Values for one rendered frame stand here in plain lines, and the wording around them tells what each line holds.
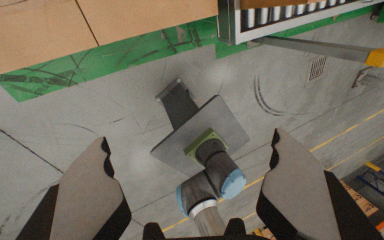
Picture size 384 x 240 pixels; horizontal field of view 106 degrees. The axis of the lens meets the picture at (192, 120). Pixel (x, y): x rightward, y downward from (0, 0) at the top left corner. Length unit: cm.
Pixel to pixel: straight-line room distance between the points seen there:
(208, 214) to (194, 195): 9
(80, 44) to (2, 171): 163
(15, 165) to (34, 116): 58
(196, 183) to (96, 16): 85
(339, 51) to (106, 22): 122
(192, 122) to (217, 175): 29
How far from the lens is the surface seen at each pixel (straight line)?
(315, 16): 133
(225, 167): 77
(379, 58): 117
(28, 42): 92
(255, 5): 86
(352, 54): 122
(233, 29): 93
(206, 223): 72
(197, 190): 76
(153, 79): 145
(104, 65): 143
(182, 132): 82
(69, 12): 86
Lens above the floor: 138
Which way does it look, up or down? 52 degrees down
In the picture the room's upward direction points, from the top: 147 degrees clockwise
